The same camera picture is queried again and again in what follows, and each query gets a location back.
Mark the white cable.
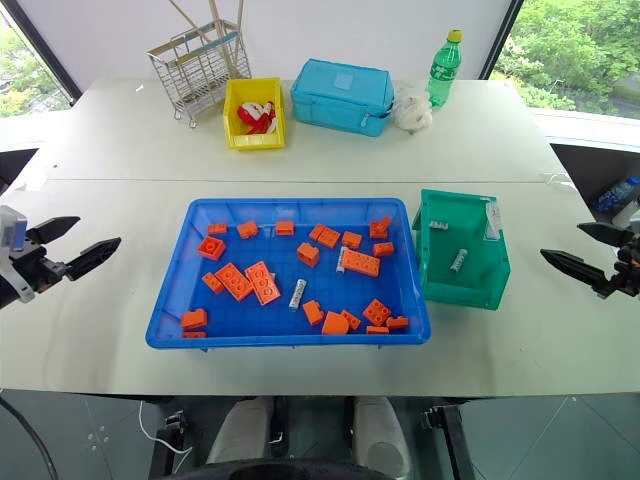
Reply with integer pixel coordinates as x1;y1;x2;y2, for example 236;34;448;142
137;399;194;456

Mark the white robot leg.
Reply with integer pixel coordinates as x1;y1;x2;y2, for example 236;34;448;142
351;395;412;479
206;396;274;466

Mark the black table leg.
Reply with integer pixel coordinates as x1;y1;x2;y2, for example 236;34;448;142
148;409;189;480
418;404;477;480

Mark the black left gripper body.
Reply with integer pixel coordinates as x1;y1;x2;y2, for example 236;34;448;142
8;238;71;296

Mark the blue label water bottle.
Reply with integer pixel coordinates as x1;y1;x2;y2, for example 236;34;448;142
591;175;640;214

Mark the blue plastic tray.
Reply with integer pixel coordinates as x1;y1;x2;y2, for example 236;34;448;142
145;197;432;350

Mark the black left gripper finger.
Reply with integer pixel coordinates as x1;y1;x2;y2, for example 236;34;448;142
64;237;123;282
25;215;82;246

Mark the green plastic bin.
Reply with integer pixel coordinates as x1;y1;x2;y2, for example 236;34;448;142
411;188;512;312

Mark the black window frame bar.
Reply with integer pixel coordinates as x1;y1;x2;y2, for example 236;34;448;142
0;0;84;101
478;0;526;81

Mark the crumpled white plastic bag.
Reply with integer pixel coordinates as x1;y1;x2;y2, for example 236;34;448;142
392;84;434;135

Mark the yellow plastic bin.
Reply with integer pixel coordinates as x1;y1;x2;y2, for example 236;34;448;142
222;77;287;151

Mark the light blue fabric case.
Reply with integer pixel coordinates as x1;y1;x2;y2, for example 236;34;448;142
290;58;396;138

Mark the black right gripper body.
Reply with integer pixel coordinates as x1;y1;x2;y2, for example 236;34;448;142
598;233;640;301

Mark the black cable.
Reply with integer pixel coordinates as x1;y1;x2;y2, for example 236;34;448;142
0;396;62;480

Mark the red and white ribbon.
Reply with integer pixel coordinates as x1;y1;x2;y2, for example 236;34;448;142
236;100;278;136

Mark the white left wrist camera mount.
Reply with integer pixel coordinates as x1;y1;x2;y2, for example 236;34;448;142
0;204;37;302

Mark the metal wire rack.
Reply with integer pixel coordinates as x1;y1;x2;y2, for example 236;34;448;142
146;19;253;129

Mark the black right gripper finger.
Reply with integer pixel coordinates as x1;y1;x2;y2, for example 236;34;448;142
577;222;633;249
539;248;614;297

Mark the green plastic soda bottle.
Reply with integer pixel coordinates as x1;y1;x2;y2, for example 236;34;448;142
425;29;465;109

